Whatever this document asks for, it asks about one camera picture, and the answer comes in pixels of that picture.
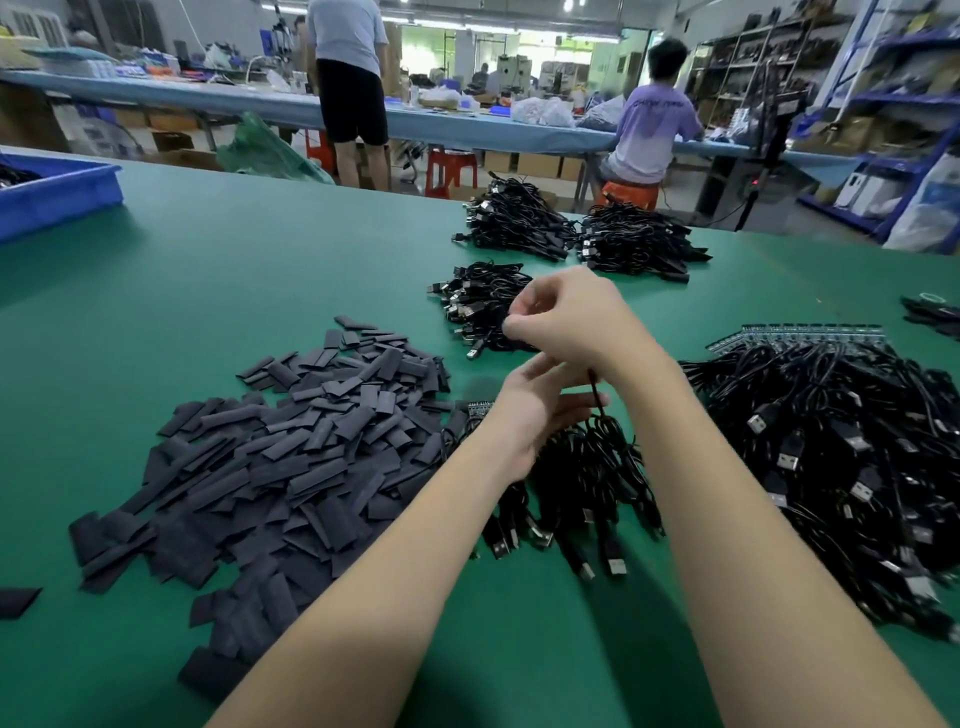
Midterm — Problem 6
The person's right hand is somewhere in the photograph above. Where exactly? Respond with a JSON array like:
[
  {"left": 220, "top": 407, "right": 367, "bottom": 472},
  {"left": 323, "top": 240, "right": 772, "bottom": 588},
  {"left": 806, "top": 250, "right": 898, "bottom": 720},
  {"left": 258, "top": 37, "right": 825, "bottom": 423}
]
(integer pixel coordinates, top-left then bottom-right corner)
[{"left": 501, "top": 267, "right": 669, "bottom": 395}]

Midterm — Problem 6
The person's left hand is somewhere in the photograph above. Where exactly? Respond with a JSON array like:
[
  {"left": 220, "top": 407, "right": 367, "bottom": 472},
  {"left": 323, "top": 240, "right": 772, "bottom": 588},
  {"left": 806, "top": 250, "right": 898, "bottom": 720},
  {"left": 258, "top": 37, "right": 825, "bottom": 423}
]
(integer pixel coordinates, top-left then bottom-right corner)
[{"left": 477, "top": 352, "right": 602, "bottom": 485}]

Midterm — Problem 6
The black usb cable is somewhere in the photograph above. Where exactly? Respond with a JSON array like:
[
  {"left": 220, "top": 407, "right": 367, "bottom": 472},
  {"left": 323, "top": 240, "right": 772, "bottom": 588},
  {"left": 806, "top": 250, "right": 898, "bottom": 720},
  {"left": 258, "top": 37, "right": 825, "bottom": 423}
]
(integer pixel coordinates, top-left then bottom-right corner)
[{"left": 582, "top": 367, "right": 609, "bottom": 425}]

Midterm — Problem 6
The joined bunch of black cables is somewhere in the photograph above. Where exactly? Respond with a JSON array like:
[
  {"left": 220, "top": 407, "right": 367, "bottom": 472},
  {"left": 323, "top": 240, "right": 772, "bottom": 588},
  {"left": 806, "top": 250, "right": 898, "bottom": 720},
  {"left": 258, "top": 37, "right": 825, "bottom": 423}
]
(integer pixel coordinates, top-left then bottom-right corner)
[{"left": 450, "top": 393, "right": 666, "bottom": 584}]

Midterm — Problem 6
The heap of finished black cables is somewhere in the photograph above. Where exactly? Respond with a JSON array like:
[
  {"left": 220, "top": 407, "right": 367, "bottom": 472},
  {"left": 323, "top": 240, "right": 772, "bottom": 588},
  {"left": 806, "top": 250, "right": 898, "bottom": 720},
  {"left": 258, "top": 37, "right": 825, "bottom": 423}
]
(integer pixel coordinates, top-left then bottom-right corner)
[{"left": 430, "top": 262, "right": 542, "bottom": 360}]

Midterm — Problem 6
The bundle of black cables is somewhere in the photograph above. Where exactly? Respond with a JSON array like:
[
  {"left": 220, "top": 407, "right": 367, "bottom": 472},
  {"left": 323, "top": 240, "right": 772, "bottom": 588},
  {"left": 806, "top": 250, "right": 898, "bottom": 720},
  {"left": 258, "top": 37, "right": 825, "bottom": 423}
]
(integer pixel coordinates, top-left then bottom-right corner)
[
  {"left": 576, "top": 199, "right": 713, "bottom": 285},
  {"left": 453, "top": 175, "right": 582, "bottom": 263}
]

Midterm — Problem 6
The pile of black sleeve strips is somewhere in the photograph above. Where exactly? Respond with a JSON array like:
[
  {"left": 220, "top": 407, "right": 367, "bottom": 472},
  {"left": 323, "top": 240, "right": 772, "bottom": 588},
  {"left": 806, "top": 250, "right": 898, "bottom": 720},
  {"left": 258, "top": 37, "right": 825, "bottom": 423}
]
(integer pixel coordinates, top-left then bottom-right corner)
[{"left": 67, "top": 315, "right": 470, "bottom": 704}]

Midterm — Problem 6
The large pile of black cables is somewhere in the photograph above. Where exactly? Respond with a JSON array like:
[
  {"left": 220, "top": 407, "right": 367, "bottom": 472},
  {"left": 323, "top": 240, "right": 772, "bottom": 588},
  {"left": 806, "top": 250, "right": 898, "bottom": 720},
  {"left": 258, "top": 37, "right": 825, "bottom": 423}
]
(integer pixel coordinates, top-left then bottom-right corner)
[{"left": 682, "top": 333, "right": 960, "bottom": 644}]

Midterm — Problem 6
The small bundle of cables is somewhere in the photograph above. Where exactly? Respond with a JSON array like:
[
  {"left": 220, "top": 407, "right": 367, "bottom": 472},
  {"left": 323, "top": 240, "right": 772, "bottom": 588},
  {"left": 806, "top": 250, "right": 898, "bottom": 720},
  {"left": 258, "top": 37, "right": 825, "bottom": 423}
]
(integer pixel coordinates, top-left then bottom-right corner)
[{"left": 900, "top": 292, "right": 960, "bottom": 341}]

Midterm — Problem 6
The person's right forearm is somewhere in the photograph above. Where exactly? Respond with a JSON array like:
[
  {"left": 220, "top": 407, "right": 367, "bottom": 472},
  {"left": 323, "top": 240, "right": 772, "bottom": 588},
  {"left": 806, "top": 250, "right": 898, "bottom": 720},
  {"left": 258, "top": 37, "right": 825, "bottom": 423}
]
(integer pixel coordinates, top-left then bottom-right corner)
[{"left": 615, "top": 337, "right": 950, "bottom": 728}]

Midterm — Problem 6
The person's left forearm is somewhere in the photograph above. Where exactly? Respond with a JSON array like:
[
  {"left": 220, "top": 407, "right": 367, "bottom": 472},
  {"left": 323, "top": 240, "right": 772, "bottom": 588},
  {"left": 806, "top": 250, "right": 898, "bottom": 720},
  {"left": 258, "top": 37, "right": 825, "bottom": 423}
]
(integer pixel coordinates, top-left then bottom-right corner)
[{"left": 207, "top": 447, "right": 519, "bottom": 728}]

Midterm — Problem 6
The orange plastic stool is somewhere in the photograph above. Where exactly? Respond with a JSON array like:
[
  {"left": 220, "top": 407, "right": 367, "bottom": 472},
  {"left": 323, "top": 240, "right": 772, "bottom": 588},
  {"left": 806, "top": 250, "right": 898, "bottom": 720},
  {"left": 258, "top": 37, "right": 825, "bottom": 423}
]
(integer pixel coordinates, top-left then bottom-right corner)
[{"left": 597, "top": 178, "right": 663, "bottom": 213}]

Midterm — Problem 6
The black tripod stand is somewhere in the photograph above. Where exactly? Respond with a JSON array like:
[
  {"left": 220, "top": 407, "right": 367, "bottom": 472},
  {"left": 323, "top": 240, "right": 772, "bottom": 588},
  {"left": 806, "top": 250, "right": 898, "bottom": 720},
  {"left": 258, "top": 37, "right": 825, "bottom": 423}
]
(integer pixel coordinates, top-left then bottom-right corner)
[{"left": 705, "top": 60, "right": 804, "bottom": 231}]

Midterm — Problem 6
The dark storage shelf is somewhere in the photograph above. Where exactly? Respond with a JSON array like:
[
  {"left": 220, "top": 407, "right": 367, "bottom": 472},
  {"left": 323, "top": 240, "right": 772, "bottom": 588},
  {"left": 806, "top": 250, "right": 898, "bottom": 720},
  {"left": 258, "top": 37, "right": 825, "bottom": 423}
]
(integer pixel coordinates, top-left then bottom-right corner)
[{"left": 682, "top": 12, "right": 857, "bottom": 129}]

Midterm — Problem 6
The green plastic bag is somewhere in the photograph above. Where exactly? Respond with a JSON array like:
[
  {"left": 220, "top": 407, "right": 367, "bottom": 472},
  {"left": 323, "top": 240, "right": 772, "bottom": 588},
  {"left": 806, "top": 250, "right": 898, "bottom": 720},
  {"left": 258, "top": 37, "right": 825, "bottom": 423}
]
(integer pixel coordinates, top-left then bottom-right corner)
[{"left": 214, "top": 111, "right": 335, "bottom": 185}]

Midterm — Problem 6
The white plastic bag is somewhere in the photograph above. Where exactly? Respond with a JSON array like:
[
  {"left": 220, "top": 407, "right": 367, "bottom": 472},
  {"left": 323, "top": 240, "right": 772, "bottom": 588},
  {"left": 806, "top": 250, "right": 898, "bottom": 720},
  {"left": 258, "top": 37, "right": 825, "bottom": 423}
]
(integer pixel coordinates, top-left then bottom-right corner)
[{"left": 885, "top": 150, "right": 960, "bottom": 254}]

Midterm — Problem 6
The blue metal shelving rack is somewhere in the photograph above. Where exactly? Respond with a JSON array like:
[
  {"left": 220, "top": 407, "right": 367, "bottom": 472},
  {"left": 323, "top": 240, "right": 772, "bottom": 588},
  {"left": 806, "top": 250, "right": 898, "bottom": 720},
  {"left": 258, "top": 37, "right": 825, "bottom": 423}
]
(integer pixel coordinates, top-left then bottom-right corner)
[{"left": 795, "top": 0, "right": 960, "bottom": 254}]

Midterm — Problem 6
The open cardboard box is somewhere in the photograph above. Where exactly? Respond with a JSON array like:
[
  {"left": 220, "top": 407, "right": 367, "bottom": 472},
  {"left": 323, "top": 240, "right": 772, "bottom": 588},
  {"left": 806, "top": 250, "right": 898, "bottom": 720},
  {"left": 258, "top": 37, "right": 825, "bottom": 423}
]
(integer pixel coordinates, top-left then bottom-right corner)
[{"left": 147, "top": 145, "right": 224, "bottom": 171}]

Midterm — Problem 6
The long blue work table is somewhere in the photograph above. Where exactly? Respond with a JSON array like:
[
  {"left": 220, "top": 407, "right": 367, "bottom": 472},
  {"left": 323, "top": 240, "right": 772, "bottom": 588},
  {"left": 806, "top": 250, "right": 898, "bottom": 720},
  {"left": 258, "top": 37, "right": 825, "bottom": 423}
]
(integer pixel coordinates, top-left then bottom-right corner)
[{"left": 0, "top": 69, "right": 864, "bottom": 167}]

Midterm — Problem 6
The blue plastic bin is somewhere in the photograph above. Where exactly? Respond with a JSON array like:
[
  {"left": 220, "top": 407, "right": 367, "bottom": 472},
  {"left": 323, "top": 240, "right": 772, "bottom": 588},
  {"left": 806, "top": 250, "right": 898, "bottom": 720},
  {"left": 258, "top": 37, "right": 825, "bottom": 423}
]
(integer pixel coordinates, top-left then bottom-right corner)
[{"left": 0, "top": 151, "right": 125, "bottom": 246}]

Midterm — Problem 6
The large brown cardboard box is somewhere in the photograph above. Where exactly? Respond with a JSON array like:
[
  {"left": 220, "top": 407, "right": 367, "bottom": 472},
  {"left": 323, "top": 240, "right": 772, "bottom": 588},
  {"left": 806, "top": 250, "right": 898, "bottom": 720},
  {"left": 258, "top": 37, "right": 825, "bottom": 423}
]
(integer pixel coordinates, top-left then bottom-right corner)
[{"left": 0, "top": 75, "right": 69, "bottom": 152}]

